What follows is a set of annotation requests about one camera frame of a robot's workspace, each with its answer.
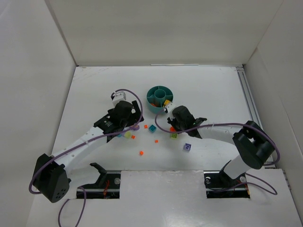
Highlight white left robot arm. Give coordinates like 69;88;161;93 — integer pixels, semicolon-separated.
29;101;144;203

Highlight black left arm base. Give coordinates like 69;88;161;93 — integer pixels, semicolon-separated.
72;163;121;199

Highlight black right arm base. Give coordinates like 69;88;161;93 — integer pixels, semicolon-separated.
204;169;250;199

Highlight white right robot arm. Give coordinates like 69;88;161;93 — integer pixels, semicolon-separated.
165;103;276;181

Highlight purple butterfly lego piece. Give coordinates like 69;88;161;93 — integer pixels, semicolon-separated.
131;125;140;131

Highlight pale green lego brick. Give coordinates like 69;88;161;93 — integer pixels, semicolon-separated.
124;131;132;139

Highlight purple lego brick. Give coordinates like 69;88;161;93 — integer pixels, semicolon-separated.
183;143;191;152

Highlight teal square lego brick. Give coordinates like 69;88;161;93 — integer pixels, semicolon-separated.
148;125;157;133

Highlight teal round divided container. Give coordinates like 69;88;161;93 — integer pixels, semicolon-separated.
146;86;173;114

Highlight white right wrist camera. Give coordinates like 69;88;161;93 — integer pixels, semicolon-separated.
165;103;177;115

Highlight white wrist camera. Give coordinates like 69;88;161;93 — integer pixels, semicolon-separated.
165;103;177;115
111;91;126;107

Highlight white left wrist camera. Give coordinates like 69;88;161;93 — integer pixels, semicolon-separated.
111;91;126;107

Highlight aluminium rail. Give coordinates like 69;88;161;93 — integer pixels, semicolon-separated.
235;67;275;169

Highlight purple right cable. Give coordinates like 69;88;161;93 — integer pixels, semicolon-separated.
154;108;281;196

